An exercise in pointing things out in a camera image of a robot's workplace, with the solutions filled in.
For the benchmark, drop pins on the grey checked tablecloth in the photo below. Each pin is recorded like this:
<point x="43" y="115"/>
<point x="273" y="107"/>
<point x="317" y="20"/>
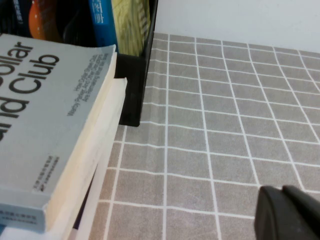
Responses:
<point x="225" y="125"/>

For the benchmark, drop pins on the blue and grey paperback book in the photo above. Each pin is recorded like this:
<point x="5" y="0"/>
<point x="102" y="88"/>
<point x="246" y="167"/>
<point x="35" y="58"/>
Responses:
<point x="50" y="105"/>

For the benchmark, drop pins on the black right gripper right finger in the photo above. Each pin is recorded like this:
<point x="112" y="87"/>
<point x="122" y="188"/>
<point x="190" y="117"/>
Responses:
<point x="310" y="212"/>

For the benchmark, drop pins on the white car suspension book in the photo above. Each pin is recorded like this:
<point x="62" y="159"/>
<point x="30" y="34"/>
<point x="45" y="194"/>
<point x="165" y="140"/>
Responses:
<point x="110" y="120"/>

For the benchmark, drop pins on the black plastic book stand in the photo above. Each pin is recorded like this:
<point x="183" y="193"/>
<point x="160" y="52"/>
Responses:
<point x="132" y="95"/>

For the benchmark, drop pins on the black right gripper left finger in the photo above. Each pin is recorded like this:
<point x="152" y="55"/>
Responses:
<point x="275" y="217"/>

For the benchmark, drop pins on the black mobile robot book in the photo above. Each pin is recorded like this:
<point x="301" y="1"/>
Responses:
<point x="45" y="22"/>

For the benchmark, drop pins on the blue spine hardcover book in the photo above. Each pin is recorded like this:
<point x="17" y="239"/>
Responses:
<point x="103" y="22"/>

